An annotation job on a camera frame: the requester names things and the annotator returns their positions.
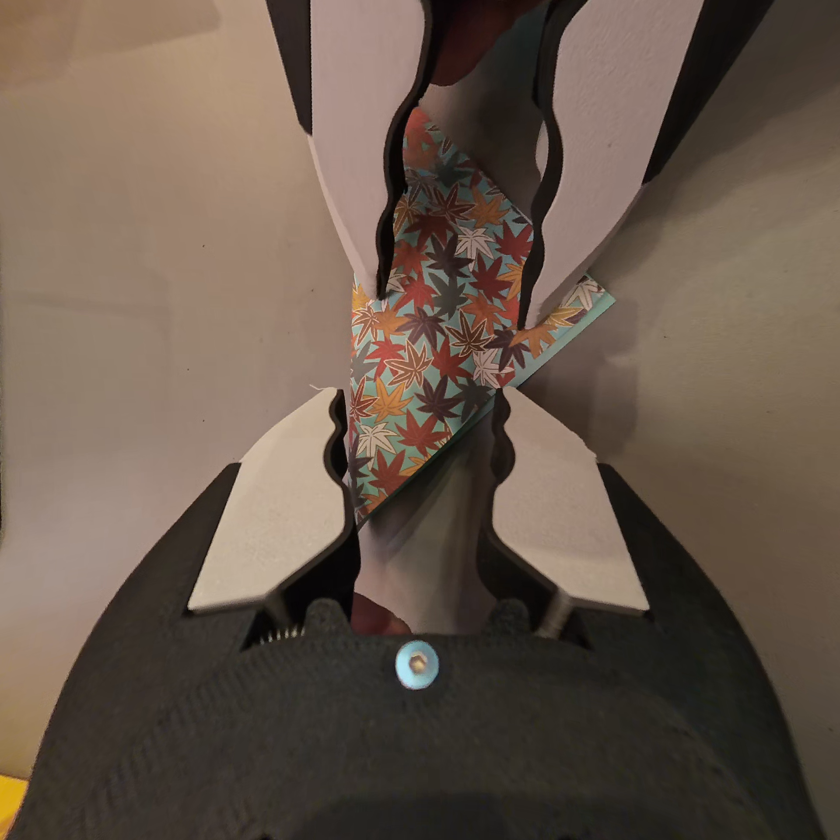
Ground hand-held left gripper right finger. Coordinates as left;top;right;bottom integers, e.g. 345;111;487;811
486;387;652;639

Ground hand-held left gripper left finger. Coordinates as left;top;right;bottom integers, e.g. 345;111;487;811
187;387;362;635

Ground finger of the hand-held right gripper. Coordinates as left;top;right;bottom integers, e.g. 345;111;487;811
518;0;698;331
305;0;438;299

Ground leaf-patterned origami paper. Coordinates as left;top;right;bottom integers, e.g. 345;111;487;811
344;108;618;529

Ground person's right hand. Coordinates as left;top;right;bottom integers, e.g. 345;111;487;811
433;0;549;88

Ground person's left hand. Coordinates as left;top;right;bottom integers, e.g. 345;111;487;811
353;592;412;636

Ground yellow object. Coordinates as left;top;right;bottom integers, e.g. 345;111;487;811
0;777;28;840

